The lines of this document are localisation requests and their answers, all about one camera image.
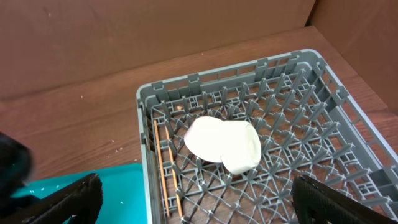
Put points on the teal plastic tray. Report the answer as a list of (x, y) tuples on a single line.
[(123, 192)]

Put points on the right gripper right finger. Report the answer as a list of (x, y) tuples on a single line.
[(315, 202)]

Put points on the wooden chopstick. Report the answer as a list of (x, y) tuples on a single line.
[(159, 152), (178, 200)]

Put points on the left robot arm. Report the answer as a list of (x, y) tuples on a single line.
[(16, 168)]

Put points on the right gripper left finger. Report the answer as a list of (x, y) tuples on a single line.
[(79, 202)]

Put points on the grey dishwasher rack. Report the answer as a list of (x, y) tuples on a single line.
[(307, 122)]

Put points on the white bowl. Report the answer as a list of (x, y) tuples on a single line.
[(241, 147)]

